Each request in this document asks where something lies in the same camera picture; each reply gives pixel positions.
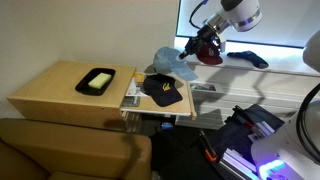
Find dark blue sock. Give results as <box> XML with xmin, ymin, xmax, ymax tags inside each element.
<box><xmin>227</xmin><ymin>50</ymin><xmax>270</xmax><ymax>70</ymax></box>

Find light blue cap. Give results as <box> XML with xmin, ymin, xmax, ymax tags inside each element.
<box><xmin>152</xmin><ymin>46</ymin><xmax>200</xmax><ymax>82</ymax></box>

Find picture leaflet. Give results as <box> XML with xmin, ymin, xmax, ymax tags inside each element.
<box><xmin>189</xmin><ymin>81</ymin><xmax>225</xmax><ymax>94</ymax></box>

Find white radiator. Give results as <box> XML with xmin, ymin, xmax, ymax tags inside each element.
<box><xmin>175</xmin><ymin>64</ymin><xmax>320</xmax><ymax>130</ymax></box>

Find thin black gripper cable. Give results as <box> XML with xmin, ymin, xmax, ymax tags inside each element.
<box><xmin>188</xmin><ymin>0</ymin><xmax>210</xmax><ymax>30</ymax></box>

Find black cap with yellow logo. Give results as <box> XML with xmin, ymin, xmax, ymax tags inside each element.
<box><xmin>142</xmin><ymin>73</ymin><xmax>184</xmax><ymax>108</ymax></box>

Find brown leather sofa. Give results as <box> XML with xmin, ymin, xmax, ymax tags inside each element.
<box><xmin>0</xmin><ymin>117</ymin><xmax>153</xmax><ymax>180</ymax></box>

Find wooden drawer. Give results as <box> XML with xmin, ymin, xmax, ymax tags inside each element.
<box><xmin>119</xmin><ymin>71</ymin><xmax>198</xmax><ymax>121</ymax></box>

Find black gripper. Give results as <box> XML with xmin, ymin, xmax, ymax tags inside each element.
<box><xmin>178</xmin><ymin>24</ymin><xmax>218</xmax><ymax>61</ymax></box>

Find maroon cap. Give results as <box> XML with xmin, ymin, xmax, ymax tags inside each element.
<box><xmin>196</xmin><ymin>43</ymin><xmax>224</xmax><ymax>66</ymax></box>

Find yellow sponge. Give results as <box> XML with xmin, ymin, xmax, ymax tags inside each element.
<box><xmin>87</xmin><ymin>72</ymin><xmax>113</xmax><ymax>90</ymax></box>

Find orange handled tool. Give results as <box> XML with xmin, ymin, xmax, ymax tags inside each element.
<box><xmin>198</xmin><ymin>129</ymin><xmax>219</xmax><ymax>163</ymax></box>

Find black plastic tray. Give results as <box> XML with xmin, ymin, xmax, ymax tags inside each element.
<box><xmin>74</xmin><ymin>67</ymin><xmax>117</xmax><ymax>97</ymax></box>

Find light wooden table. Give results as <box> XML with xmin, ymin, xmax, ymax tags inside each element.
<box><xmin>6</xmin><ymin>59</ymin><xmax>137</xmax><ymax>123</ymax></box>

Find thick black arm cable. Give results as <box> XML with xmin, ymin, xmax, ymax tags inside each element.
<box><xmin>295</xmin><ymin>82</ymin><xmax>320</xmax><ymax>165</ymax></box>

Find white paper sheet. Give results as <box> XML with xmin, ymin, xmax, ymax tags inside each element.
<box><xmin>124</xmin><ymin>77</ymin><xmax>150</xmax><ymax>98</ymax></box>

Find yellow booklet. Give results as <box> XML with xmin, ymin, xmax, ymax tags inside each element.
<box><xmin>132</xmin><ymin>72</ymin><xmax>147</xmax><ymax>84</ymax></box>

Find aluminium robot base platform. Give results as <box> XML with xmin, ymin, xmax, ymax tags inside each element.
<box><xmin>208</xmin><ymin>103</ymin><xmax>288</xmax><ymax>180</ymax></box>

